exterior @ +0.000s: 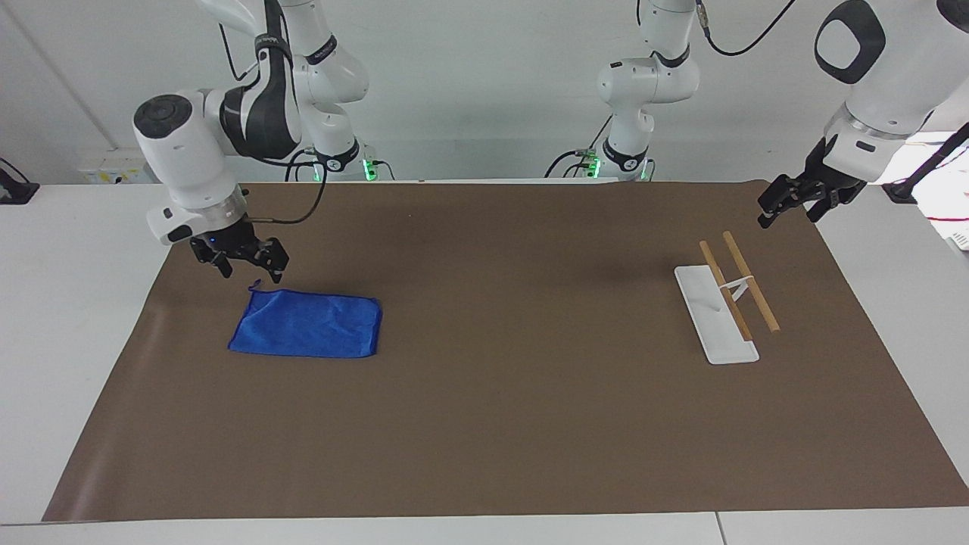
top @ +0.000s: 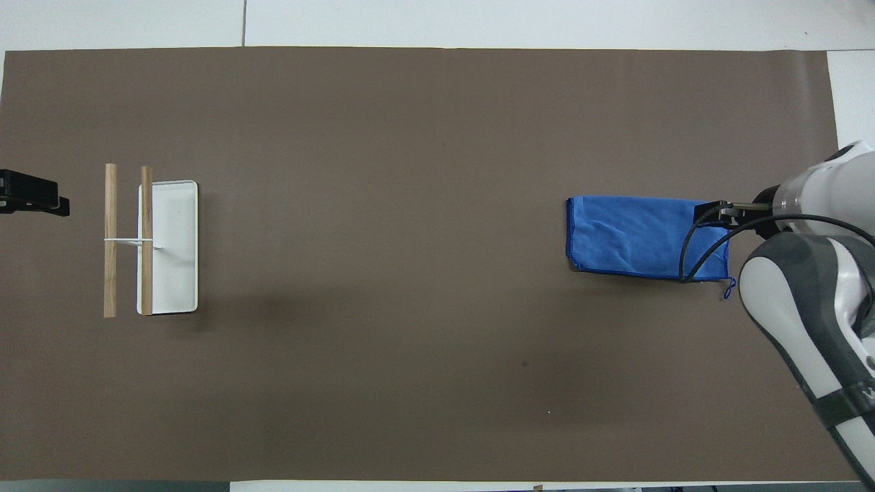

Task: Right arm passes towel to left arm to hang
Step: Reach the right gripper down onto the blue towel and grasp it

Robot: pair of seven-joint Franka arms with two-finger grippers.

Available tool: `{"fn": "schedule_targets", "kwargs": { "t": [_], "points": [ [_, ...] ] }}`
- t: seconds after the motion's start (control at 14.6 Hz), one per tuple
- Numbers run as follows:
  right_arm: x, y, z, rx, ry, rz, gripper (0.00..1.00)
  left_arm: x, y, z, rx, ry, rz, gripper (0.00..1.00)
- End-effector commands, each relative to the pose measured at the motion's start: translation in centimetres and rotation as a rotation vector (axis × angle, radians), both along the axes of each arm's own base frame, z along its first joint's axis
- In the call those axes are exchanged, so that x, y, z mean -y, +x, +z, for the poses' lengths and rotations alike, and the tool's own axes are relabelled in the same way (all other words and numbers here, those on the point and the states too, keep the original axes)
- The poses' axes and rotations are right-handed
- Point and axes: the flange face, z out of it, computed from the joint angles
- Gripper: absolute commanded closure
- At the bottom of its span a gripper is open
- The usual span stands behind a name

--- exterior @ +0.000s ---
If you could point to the white rack with wooden bars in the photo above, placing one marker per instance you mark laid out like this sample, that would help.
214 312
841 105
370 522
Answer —
715 314

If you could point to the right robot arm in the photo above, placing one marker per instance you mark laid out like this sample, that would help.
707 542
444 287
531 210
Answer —
185 155

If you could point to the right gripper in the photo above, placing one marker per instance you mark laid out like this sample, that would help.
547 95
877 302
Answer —
227 241

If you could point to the blue towel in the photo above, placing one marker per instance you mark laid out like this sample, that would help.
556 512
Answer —
303 325

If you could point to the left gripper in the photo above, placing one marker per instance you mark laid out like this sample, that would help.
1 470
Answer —
817 178

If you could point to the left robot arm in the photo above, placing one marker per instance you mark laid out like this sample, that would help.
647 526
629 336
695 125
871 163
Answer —
893 68

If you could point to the black stand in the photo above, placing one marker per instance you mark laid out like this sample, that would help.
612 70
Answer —
920 178
14 191

